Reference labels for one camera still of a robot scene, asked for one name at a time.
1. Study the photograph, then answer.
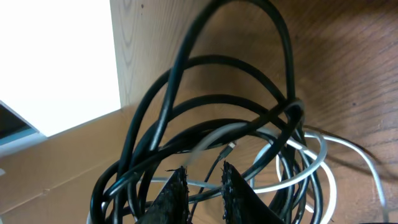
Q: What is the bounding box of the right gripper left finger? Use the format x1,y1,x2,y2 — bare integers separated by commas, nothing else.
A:
137,166,189,224

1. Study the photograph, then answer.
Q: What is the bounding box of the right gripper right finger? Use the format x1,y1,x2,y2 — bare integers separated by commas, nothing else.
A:
221,161,284,224

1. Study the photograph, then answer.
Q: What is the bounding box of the thin black cable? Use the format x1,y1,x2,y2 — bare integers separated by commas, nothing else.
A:
188,141,238,223

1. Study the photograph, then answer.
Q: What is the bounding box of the white usb cable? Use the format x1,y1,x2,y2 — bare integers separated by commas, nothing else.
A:
86,123,389,224

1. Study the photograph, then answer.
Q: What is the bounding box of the black usb cable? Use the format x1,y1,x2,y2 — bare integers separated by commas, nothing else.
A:
90,0,324,224

